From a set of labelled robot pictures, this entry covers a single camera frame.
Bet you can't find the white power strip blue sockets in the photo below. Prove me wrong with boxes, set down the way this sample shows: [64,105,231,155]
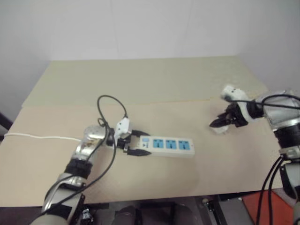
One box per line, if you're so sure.
[138,135,195,158]

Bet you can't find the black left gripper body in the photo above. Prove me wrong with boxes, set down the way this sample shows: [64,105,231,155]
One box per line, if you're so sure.
[117,135,133,154]

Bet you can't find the red box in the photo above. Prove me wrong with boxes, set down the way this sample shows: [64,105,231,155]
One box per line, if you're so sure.
[241,189,295,225]

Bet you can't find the white charger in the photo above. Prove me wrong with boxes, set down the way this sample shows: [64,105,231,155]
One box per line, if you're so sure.
[214,126,232,136]

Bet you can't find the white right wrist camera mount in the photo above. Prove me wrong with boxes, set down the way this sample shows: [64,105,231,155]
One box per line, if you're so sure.
[219,84,252,124]

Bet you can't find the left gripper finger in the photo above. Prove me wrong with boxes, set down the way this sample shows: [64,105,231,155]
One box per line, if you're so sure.
[130,130,151,139]
[127,149,151,157]

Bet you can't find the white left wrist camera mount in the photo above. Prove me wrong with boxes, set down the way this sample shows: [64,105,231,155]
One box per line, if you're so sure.
[114,118,131,139]

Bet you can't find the white power strip cord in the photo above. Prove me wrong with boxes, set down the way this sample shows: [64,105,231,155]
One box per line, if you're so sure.
[4,133,83,142]

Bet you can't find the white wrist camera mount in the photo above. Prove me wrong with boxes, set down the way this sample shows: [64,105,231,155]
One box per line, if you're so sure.
[114,118,131,139]
[219,84,252,124]

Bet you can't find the grey metal table leg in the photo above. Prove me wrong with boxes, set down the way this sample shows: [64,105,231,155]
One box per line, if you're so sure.
[201,195,227,225]

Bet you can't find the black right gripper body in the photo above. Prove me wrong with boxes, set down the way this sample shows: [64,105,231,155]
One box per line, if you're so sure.
[225,104,249,128]

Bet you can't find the dark rounded shape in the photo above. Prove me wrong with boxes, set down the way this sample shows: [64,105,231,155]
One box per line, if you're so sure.
[112,205,142,225]

